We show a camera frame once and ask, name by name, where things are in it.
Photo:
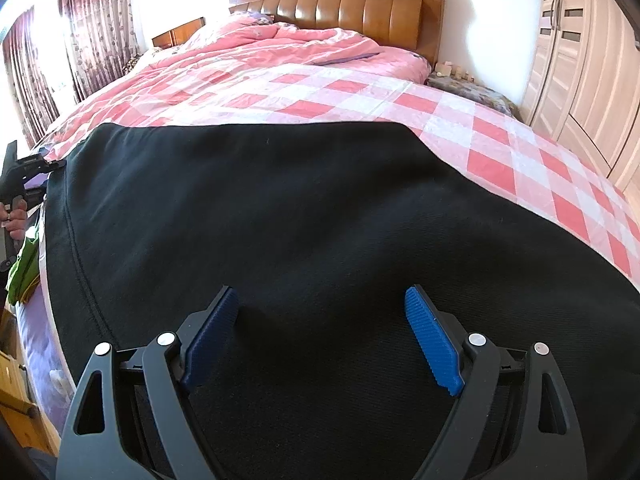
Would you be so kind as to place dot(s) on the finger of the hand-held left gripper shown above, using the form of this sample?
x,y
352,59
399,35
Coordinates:
x,y
36,164
31,193

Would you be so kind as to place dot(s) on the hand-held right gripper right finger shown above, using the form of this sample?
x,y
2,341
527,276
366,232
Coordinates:
x,y
430,340

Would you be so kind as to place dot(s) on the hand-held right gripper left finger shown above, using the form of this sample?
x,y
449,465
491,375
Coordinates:
x,y
212,325

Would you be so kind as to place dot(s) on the black pants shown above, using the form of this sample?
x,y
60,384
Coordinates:
x,y
300,220

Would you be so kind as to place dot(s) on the person's left hand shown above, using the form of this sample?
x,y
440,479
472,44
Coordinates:
x,y
16,220

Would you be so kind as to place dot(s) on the green cloth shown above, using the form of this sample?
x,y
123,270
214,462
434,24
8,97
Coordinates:
x,y
22,270

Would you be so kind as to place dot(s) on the floral maroon curtain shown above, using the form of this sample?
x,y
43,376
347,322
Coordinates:
x,y
97,30
27,75

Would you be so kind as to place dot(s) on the dark floral pillow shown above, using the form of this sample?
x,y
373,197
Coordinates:
x,y
137,62

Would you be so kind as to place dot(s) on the purple mattress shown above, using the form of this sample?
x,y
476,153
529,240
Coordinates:
x,y
39,350

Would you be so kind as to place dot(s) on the wooden cabinet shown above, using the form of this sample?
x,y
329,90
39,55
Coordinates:
x,y
15,370

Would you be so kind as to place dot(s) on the bare wooden nightstand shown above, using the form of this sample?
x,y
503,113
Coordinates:
x,y
177,34

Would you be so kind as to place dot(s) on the pink white checkered bed sheet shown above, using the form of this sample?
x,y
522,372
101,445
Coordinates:
x,y
500,160

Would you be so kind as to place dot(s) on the pink quilt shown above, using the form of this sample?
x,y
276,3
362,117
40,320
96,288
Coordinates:
x,y
240,55

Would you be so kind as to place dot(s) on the nightstand with floral cover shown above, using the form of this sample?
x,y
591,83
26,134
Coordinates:
x,y
475,94

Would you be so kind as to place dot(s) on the purple pillow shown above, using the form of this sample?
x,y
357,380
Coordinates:
x,y
261,17

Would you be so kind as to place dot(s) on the beige ornament cluster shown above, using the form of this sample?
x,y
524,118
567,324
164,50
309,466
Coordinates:
x,y
450,70

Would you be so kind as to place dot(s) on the light wooden wardrobe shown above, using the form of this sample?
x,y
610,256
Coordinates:
x,y
585,70

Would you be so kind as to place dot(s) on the wooden padded headboard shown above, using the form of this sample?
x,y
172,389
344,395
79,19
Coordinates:
x,y
350,10

